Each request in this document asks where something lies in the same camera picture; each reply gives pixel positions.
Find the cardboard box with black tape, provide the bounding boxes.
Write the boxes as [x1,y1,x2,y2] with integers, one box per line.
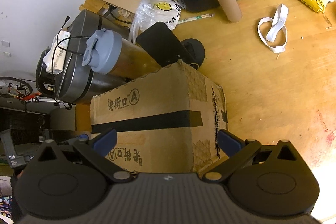
[91,61,228,173]

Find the bicycle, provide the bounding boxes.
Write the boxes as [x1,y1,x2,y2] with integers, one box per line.
[0,76,42,105]

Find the steel electric kettle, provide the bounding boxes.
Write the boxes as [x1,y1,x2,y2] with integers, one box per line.
[35,10,129,104]

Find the bottle with grey lid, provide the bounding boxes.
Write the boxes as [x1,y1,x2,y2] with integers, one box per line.
[82,28,161,80]

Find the black phone stand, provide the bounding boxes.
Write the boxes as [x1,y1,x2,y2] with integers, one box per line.
[136,22,205,69]

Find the wrapped disposable chopsticks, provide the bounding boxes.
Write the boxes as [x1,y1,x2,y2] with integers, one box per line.
[178,14,215,24]

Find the white elastic band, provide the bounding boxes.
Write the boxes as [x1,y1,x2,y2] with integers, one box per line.
[257,4,289,54]

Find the white smiley plastic bag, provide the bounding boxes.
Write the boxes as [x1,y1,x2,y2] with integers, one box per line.
[128,0,182,44]

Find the small paper clip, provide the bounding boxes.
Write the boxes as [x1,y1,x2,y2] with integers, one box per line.
[323,15,333,30]

